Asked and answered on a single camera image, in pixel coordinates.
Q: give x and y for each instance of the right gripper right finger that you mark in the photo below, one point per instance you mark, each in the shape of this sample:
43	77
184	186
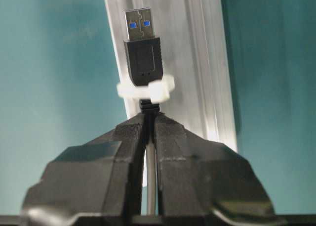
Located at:
197	176

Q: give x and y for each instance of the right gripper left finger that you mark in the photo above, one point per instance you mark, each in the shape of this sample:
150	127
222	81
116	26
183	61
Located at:
101	176

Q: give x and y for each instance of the aluminium extrusion rail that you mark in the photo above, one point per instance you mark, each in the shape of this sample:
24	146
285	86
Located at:
193	50

